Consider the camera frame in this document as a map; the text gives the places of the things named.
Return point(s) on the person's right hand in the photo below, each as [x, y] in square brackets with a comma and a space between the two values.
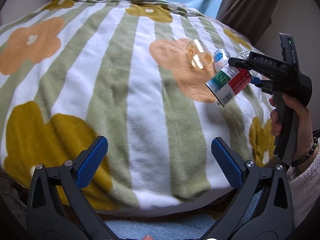
[304, 135]

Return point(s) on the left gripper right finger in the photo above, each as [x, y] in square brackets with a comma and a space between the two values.
[262, 207]

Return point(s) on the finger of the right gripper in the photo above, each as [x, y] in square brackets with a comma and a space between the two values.
[262, 64]
[264, 85]

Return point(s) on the flower striped fleece blanket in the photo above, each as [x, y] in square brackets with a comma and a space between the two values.
[77, 69]

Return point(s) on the right brown curtain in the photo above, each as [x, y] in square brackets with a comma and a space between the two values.
[249, 17]

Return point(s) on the light blue floor rug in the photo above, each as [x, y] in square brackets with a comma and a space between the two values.
[186, 225]

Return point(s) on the red green white labelled bottle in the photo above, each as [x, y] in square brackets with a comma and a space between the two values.
[228, 82]

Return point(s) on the fluffy white sleeve forearm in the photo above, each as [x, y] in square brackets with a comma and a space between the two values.
[304, 189]

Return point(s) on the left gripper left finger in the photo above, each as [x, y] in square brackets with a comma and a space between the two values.
[57, 208]

